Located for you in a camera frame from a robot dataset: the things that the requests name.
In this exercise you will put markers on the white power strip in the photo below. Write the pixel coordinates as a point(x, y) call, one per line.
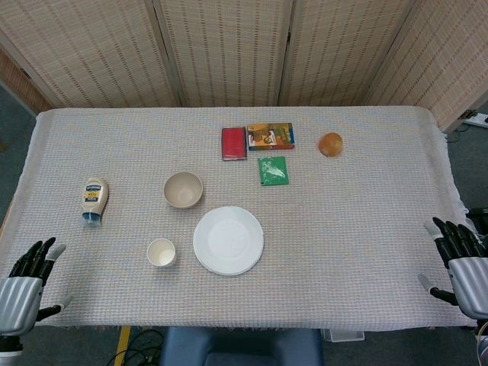
point(478, 121)

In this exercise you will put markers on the orange bun in wrap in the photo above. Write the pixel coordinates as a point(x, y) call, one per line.
point(330, 145)

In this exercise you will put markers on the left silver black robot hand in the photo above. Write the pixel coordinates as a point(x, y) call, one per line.
point(19, 301)

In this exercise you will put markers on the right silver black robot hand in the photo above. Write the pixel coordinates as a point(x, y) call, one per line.
point(470, 282)

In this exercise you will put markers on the large white plate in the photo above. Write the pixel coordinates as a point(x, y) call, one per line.
point(228, 240)

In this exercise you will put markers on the orange colourful printed box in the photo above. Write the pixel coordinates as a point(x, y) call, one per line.
point(270, 136)

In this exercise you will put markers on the red box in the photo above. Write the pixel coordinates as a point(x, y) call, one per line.
point(233, 144)

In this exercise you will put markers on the pale woven tablecloth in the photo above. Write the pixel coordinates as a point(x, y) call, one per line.
point(343, 228)

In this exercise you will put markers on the mayonnaise squeeze bottle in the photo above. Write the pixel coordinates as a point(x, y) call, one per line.
point(94, 198)

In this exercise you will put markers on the blue chair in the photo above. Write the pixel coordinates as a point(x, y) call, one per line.
point(240, 347)

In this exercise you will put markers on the small white paper cup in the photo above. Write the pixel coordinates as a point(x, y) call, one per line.
point(161, 252)

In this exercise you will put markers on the woven folding screen panel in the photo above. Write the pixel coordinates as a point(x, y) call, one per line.
point(225, 49)
point(343, 49)
point(446, 65)
point(87, 49)

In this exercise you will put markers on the black equipment base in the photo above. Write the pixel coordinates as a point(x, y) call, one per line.
point(478, 212)

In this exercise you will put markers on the beige bowl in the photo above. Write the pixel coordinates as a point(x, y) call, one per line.
point(183, 190)

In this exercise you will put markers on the brown woven screen panel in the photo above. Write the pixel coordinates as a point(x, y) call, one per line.
point(19, 87)

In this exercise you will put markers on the green packet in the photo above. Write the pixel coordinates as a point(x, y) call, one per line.
point(273, 171)

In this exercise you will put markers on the white plastic box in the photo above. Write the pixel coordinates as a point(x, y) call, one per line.
point(343, 334)

